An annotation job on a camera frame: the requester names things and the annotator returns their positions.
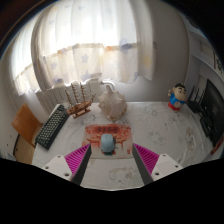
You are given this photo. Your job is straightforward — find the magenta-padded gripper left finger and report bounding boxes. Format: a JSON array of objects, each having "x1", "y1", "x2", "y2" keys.
[{"x1": 42, "y1": 143, "x2": 92, "y2": 186}]

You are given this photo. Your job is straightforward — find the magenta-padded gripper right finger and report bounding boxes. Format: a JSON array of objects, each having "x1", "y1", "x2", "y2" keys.
[{"x1": 131, "y1": 143, "x2": 184, "y2": 186}]

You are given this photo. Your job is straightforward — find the light blue computer mouse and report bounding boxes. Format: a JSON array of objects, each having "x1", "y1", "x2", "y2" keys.
[{"x1": 99, "y1": 133, "x2": 117, "y2": 155}]

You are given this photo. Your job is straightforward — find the white printed tablecloth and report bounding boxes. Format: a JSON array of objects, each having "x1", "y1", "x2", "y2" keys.
[{"x1": 31, "y1": 101, "x2": 218, "y2": 191}]

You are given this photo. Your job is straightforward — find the dark keyboard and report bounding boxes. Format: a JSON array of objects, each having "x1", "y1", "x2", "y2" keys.
[{"x1": 34, "y1": 103, "x2": 70, "y2": 151}]

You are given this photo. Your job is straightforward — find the wooden model sailing ship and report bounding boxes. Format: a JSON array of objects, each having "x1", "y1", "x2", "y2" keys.
[{"x1": 64, "y1": 82, "x2": 97, "y2": 120}]

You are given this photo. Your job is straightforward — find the orange wooden chair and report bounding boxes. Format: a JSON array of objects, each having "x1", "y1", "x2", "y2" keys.
[{"x1": 11, "y1": 103, "x2": 44, "y2": 164}]

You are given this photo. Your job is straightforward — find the white ceramic pitcher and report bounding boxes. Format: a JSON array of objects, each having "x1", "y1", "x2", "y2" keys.
[{"x1": 97, "y1": 84, "x2": 128, "y2": 123}]

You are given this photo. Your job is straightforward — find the white radiator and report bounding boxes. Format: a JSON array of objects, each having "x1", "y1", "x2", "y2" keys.
[{"x1": 35, "y1": 78, "x2": 116, "y2": 116}]

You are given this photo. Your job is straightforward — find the cartoon boy figure clock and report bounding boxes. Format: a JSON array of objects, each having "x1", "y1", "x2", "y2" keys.
[{"x1": 167, "y1": 82, "x2": 188, "y2": 112}]

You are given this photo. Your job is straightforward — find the black router with antennas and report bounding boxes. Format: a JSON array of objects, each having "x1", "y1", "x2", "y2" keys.
[{"x1": 187, "y1": 84, "x2": 206, "y2": 114}]

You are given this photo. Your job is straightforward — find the black monitor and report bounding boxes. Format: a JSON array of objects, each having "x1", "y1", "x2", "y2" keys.
[{"x1": 199, "y1": 78, "x2": 224, "y2": 148}]

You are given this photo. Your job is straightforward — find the sheer star-print curtain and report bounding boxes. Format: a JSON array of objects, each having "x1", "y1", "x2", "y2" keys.
[{"x1": 9, "y1": 0, "x2": 156, "y2": 98}]

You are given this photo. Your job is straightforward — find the white wall shelf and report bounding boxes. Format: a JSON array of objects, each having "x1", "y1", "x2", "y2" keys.
[{"x1": 191, "y1": 49, "x2": 224, "y2": 75}]

